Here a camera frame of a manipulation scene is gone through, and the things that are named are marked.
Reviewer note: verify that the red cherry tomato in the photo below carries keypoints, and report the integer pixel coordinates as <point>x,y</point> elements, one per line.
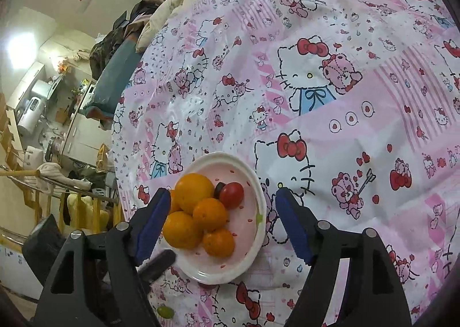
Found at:
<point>232,195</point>

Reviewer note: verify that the large orange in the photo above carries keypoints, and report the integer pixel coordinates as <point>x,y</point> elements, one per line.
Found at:
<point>196,192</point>

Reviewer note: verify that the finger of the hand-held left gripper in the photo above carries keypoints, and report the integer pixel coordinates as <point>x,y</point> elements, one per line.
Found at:
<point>160,264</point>

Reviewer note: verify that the white water heater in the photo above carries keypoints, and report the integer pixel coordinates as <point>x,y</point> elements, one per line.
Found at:
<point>30,113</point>

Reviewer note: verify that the dark grape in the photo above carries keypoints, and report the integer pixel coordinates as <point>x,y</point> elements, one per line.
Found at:
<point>217,189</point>

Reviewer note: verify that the pile of dark clothes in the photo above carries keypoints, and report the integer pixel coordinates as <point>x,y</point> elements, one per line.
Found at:
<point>111,43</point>

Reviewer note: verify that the small orange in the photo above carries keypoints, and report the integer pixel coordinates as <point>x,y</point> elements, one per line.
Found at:
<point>210,214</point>
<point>182,230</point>
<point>218,242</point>

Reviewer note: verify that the blue pillow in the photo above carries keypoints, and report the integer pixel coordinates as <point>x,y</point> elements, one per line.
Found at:
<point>113,79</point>

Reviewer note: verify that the pink printed blanket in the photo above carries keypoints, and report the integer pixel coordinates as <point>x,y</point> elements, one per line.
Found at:
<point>323,115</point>

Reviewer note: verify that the green grape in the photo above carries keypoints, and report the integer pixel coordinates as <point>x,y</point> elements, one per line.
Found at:
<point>166,312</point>

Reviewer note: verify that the white pink plate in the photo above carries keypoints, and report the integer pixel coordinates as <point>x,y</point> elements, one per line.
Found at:
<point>244,226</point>

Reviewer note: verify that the cream quilt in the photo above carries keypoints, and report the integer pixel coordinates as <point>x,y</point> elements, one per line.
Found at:
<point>169,14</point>

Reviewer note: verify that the white cabinet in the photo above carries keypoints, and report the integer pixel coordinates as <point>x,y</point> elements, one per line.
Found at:
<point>84,133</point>

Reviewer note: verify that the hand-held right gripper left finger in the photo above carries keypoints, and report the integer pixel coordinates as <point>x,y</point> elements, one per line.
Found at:
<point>152,230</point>

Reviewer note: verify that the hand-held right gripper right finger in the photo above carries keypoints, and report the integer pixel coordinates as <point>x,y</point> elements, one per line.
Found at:
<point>294,226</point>

